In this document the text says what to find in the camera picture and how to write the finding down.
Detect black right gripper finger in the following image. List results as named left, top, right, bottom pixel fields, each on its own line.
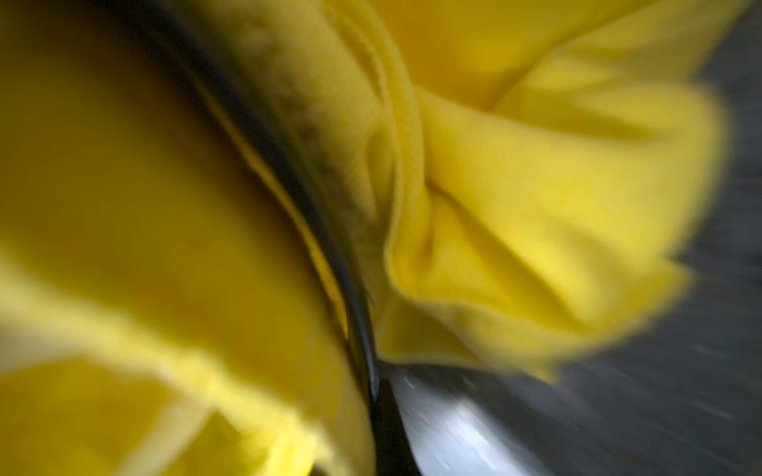
left=371, top=379, right=421, bottom=476

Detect yellow trousers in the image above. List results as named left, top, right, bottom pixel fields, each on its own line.
left=1, top=1, right=749, bottom=475

